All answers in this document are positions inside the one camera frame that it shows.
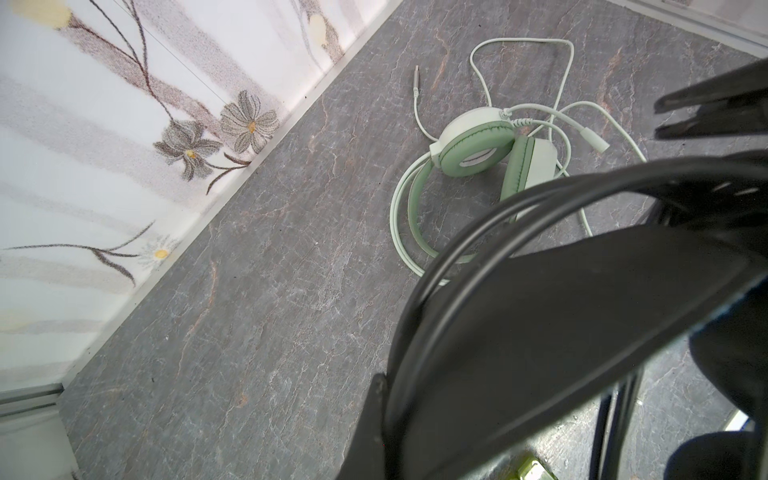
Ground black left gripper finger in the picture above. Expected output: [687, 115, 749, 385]
[336, 373, 389, 480]

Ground green plastic block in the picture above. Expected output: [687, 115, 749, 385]
[510, 455, 557, 480]

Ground mint green headphones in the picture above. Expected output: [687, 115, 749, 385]
[389, 107, 571, 276]

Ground black blue headphones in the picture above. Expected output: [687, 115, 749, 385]
[383, 150, 767, 479]

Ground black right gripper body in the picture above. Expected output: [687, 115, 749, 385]
[654, 58, 767, 140]

